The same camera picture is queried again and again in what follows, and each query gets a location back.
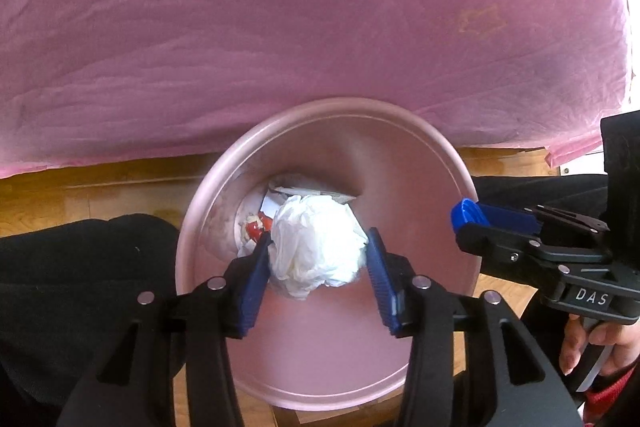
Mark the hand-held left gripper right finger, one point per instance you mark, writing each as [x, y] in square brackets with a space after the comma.
[382, 292]

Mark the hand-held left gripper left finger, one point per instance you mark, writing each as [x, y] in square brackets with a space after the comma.
[252, 292]

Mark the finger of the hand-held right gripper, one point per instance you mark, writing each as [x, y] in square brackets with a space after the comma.
[510, 218]
[470, 212]

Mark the red snack wrapper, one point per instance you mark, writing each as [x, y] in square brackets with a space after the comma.
[256, 227]

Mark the white tissue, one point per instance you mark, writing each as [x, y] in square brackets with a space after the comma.
[315, 247]

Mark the pink round bin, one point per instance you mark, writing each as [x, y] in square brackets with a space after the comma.
[325, 357]

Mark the person's right forearm red sleeve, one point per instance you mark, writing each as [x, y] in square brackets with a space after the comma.
[612, 399]

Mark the person's right hand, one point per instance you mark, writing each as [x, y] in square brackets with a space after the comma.
[625, 342]

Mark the person's right leg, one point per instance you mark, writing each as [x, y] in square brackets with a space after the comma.
[525, 189]

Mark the person's leg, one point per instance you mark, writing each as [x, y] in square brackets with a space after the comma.
[75, 267]
[525, 189]

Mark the white paper scraps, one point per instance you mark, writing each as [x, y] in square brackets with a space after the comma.
[305, 192]

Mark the person's left leg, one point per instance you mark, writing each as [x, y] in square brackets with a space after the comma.
[75, 267]

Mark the pink tablecloth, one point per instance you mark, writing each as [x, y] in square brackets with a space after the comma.
[300, 32]

